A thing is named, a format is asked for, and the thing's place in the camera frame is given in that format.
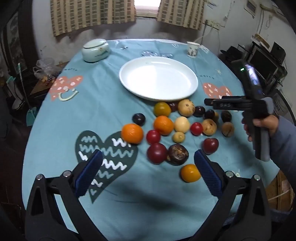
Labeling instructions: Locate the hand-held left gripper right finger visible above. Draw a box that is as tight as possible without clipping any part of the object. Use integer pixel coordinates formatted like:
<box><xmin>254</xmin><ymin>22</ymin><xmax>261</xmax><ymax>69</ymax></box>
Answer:
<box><xmin>190</xmin><ymin>149</ymin><xmax>272</xmax><ymax>241</ymax></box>

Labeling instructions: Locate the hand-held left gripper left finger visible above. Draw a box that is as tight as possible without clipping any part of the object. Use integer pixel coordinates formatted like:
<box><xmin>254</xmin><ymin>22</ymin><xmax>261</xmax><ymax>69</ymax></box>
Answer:
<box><xmin>24</xmin><ymin>149</ymin><xmax>109</xmax><ymax>241</ymax></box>

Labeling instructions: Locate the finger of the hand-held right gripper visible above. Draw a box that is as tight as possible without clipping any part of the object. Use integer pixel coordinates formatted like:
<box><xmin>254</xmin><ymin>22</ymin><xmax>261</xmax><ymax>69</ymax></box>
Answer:
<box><xmin>204</xmin><ymin>95</ymin><xmax>255</xmax><ymax>111</ymax></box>

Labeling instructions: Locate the small dark ridged fruit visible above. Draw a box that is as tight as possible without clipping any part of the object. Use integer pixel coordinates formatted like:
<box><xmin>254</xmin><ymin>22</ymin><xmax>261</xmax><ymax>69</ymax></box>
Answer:
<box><xmin>221</xmin><ymin>110</ymin><xmax>232</xmax><ymax>123</ymax></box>

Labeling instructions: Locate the small yellow-orange mandarin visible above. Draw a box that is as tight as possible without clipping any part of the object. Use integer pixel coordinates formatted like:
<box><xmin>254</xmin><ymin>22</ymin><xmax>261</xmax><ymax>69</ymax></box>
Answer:
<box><xmin>181</xmin><ymin>164</ymin><xmax>201</xmax><ymax>183</ymax></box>

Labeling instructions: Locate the brown blotched beige fruit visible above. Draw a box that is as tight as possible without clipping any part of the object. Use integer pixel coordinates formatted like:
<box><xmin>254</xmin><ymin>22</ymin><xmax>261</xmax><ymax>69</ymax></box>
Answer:
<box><xmin>221</xmin><ymin>122</ymin><xmax>235</xmax><ymax>138</ymax></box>

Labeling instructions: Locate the large spotted beige fruit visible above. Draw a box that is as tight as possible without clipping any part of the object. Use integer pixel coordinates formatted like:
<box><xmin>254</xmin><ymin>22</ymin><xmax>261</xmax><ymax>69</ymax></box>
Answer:
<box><xmin>178</xmin><ymin>99</ymin><xmax>195</xmax><ymax>117</ymax></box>

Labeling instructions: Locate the small yellow-green fruit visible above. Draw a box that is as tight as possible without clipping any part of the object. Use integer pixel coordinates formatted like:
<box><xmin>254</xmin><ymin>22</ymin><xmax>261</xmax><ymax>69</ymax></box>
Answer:
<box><xmin>172</xmin><ymin>132</ymin><xmax>186</xmax><ymax>143</ymax></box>

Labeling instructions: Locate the smooth pale beige fruit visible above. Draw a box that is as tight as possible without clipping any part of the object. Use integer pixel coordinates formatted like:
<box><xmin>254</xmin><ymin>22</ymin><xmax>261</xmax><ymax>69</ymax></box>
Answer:
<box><xmin>174</xmin><ymin>116</ymin><xmax>190</xmax><ymax>133</ymax></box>

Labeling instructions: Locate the large dark red plum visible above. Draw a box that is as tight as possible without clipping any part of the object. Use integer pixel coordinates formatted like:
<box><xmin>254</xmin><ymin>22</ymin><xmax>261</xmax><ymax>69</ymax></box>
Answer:
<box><xmin>147</xmin><ymin>143</ymin><xmax>168</xmax><ymax>165</ymax></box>

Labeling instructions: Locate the orange mandarin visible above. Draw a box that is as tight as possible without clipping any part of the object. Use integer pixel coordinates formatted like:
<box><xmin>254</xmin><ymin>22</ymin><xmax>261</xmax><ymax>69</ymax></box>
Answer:
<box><xmin>121</xmin><ymin>123</ymin><xmax>144</xmax><ymax>144</ymax></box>
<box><xmin>154</xmin><ymin>115</ymin><xmax>174</xmax><ymax>136</ymax></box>

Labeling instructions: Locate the white plate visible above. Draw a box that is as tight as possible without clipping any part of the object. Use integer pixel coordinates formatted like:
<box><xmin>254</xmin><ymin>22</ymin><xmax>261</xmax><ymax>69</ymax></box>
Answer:
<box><xmin>119</xmin><ymin>56</ymin><xmax>199</xmax><ymax>102</ymax></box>

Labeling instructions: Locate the person's right forearm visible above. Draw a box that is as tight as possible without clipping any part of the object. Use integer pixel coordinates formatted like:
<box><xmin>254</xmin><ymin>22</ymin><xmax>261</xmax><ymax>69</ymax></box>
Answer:
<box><xmin>269</xmin><ymin>115</ymin><xmax>296</xmax><ymax>184</ymax></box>

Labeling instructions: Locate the person's right hand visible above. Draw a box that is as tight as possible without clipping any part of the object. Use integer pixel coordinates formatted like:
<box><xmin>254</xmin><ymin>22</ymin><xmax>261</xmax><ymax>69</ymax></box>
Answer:
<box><xmin>242</xmin><ymin>115</ymin><xmax>280</xmax><ymax>142</ymax></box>

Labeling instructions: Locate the computer monitor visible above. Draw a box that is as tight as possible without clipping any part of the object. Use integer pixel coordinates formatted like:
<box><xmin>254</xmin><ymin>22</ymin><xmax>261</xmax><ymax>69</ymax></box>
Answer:
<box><xmin>249</xmin><ymin>46</ymin><xmax>278</xmax><ymax>78</ymax></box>

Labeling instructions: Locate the black box device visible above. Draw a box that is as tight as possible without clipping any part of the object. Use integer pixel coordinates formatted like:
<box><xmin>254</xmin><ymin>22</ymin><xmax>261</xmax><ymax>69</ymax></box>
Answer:
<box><xmin>220</xmin><ymin>46</ymin><xmax>246</xmax><ymax>66</ymax></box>

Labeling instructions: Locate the black speaker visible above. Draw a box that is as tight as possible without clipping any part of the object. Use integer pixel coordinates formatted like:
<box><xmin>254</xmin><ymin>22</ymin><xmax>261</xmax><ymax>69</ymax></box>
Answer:
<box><xmin>270</xmin><ymin>42</ymin><xmax>286</xmax><ymax>62</ymax></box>

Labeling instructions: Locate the tan cardboard box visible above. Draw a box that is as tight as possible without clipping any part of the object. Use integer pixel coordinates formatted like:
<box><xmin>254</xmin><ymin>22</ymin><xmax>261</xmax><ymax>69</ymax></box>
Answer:
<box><xmin>251</xmin><ymin>34</ymin><xmax>271</xmax><ymax>49</ymax></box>

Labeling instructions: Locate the printed paper cup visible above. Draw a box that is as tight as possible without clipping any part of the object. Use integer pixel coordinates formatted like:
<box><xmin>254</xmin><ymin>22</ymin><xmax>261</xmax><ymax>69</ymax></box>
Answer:
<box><xmin>186</xmin><ymin>41</ymin><xmax>200</xmax><ymax>58</ymax></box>

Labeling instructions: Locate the white power strip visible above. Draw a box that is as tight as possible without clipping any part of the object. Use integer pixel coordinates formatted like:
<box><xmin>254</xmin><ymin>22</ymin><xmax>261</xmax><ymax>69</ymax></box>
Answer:
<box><xmin>205</xmin><ymin>20</ymin><xmax>221</xmax><ymax>30</ymax></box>

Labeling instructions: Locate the blue printed tablecloth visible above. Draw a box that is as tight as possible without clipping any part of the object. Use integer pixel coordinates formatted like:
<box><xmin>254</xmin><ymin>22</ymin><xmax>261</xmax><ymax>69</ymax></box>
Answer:
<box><xmin>22</xmin><ymin>38</ymin><xmax>281</xmax><ymax>241</ymax></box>

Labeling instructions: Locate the green-yellow mandarin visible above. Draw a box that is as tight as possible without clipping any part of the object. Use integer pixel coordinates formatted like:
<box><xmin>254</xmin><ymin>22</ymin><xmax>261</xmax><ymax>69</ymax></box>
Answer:
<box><xmin>154</xmin><ymin>101</ymin><xmax>171</xmax><ymax>117</ymax></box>

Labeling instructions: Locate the heart-shaped dark plum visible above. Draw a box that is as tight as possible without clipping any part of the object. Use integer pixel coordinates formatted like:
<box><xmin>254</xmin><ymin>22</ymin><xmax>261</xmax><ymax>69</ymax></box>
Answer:
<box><xmin>132</xmin><ymin>113</ymin><xmax>146</xmax><ymax>127</ymax></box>

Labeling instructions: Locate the wooden crate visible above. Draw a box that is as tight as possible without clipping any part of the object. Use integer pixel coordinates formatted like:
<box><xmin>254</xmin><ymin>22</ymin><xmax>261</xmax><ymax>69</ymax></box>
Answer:
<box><xmin>265</xmin><ymin>170</ymin><xmax>292</xmax><ymax>212</ymax></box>

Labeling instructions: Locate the teal broom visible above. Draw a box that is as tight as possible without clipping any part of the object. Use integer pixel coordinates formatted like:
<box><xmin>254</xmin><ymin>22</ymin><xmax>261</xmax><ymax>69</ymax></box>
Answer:
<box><xmin>18</xmin><ymin>62</ymin><xmax>38</xmax><ymax>127</ymax></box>

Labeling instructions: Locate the beige checked curtain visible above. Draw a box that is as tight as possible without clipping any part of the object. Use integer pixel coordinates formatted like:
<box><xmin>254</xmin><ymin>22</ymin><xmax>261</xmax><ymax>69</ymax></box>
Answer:
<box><xmin>157</xmin><ymin>0</ymin><xmax>205</xmax><ymax>30</ymax></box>
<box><xmin>50</xmin><ymin>0</ymin><xmax>137</xmax><ymax>37</ymax></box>

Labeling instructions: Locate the wooden stool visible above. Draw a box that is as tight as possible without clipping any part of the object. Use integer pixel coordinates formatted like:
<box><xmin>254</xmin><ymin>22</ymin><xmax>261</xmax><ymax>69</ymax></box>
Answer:
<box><xmin>30</xmin><ymin>61</ymin><xmax>70</xmax><ymax>96</ymax></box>

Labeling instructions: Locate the clear plastic bag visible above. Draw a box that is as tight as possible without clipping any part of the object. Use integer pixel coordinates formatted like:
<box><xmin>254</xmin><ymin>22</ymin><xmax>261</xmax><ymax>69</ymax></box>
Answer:
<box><xmin>33</xmin><ymin>57</ymin><xmax>61</xmax><ymax>79</ymax></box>

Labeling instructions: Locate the pale green lidded ceramic jar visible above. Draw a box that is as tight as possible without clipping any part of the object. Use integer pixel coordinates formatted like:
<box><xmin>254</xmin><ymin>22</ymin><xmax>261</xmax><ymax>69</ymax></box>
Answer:
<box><xmin>81</xmin><ymin>39</ymin><xmax>110</xmax><ymax>62</ymax></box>

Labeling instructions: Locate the window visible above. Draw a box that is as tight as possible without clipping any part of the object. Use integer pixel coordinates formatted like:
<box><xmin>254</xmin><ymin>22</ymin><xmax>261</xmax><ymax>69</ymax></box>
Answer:
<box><xmin>135</xmin><ymin>0</ymin><xmax>162</xmax><ymax>18</ymax></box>

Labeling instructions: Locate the framed picture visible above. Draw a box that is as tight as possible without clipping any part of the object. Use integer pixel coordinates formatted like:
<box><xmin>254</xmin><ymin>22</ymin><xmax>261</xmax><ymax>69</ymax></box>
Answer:
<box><xmin>5</xmin><ymin>11</ymin><xmax>26</xmax><ymax>70</ymax></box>

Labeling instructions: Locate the white wall box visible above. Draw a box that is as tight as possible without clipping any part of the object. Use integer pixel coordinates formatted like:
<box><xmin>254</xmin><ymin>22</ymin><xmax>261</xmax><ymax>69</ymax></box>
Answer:
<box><xmin>244</xmin><ymin>0</ymin><xmax>257</xmax><ymax>17</ymax></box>

